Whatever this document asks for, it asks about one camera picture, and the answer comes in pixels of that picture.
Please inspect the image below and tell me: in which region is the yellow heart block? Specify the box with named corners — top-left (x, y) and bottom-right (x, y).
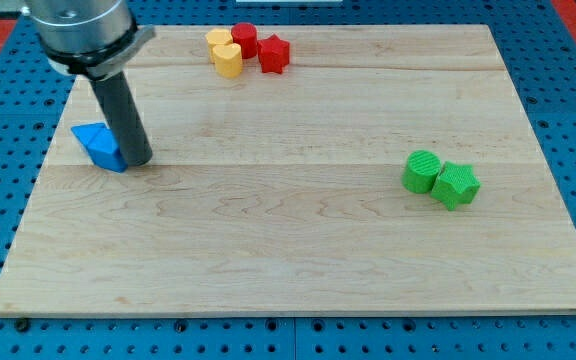
top-left (212, 43), bottom-right (243, 78)

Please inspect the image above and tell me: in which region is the green star block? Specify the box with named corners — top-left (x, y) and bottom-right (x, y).
top-left (430, 161), bottom-right (481, 211)

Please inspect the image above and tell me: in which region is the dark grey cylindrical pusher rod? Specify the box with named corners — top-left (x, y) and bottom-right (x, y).
top-left (91, 72), bottom-right (153, 166)

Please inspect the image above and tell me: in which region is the blue triangle block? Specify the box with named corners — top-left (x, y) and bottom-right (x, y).
top-left (86, 128), bottom-right (127, 173)

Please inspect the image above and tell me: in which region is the wooden board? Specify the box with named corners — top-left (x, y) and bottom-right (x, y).
top-left (0, 25), bottom-right (576, 318)

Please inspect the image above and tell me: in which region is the red star block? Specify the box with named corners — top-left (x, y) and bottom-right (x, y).
top-left (257, 34), bottom-right (290, 74)

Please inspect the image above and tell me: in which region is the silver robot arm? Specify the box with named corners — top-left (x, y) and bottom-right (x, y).
top-left (22, 0), bottom-right (156, 166)

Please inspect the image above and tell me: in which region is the red cylinder block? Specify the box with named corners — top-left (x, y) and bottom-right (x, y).
top-left (231, 22), bottom-right (257, 59)

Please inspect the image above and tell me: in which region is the blue cube block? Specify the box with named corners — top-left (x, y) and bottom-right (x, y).
top-left (71, 123), bottom-right (106, 149)

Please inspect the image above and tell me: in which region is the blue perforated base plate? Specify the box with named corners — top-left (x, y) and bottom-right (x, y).
top-left (0, 1), bottom-right (576, 359)

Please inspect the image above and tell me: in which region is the green cylinder block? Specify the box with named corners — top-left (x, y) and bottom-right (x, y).
top-left (401, 150), bottom-right (441, 194)

